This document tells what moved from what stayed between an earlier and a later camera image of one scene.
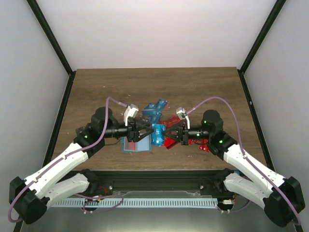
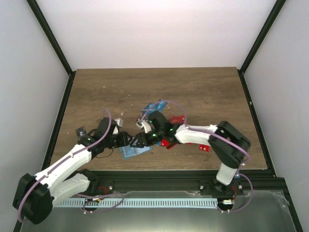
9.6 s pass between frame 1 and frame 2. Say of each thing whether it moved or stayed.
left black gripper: moved
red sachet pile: stayed
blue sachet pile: stayed
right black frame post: stayed
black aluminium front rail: stayed
